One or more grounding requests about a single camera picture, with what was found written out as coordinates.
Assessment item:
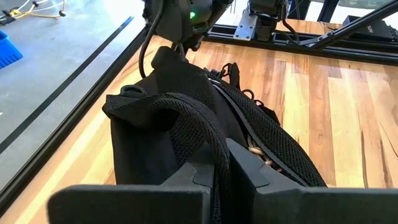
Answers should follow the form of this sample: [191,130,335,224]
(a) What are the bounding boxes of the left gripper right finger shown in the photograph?
[226,138,398,224]

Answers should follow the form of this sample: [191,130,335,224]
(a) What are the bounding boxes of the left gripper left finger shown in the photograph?
[46,141,216,224]

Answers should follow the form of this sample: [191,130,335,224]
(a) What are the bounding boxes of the black backpack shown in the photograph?
[101,45,328,224]

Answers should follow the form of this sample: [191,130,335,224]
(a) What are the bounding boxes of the pale pink charging cable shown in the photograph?
[248,136,284,174]

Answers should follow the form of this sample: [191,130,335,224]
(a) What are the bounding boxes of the blue ribbed floor bin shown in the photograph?
[0,30,24,70]

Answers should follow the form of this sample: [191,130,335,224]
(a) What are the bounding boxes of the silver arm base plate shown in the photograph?
[233,9,259,41]

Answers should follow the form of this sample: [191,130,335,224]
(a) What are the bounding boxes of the black aluminium table frame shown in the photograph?
[0,0,398,215]

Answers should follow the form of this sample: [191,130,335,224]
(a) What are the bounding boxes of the black network switch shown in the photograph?
[343,14,398,41]

